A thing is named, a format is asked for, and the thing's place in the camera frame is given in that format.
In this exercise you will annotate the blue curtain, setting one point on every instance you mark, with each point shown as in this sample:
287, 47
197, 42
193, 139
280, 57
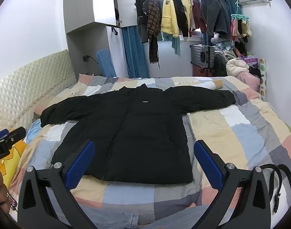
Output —
135, 55

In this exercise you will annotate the cream quilted headboard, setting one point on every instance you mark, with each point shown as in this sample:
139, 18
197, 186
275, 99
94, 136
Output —
32, 84

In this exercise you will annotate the black hanging cardigan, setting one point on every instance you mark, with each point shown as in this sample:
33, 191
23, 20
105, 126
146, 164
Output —
181, 17

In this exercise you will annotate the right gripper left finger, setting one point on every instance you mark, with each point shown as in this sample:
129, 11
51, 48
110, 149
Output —
35, 208

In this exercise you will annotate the green sock hanger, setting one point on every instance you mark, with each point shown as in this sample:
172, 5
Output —
238, 13

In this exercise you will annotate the cream fluffy bundle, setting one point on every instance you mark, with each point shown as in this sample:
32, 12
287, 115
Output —
236, 66

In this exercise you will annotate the yellow cartoon pillow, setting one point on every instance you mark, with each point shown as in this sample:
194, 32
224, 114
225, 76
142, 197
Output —
9, 164

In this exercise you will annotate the black puffer jacket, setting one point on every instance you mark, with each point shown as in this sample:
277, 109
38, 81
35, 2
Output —
138, 133

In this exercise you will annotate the blue denim jeans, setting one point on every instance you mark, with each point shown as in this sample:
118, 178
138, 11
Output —
110, 218

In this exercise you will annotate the dark grey hanging coat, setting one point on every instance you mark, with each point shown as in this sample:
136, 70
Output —
216, 17

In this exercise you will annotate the blue towel covered chair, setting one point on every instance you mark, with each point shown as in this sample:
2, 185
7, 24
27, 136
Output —
105, 63

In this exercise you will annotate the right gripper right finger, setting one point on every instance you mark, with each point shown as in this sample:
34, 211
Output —
242, 200

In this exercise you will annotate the brown plaid scarf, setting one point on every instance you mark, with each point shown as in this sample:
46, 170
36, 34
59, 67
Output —
153, 29

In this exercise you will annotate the person's left hand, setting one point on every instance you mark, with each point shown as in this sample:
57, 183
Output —
5, 203

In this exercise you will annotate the white cylindrical bolster pillow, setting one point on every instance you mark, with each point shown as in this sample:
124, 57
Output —
212, 85

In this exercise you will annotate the grey overhead wardrobe cabinet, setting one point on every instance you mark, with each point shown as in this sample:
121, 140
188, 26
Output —
80, 13

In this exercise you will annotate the yellow fleece jacket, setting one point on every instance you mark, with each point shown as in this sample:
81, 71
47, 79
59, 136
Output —
169, 19

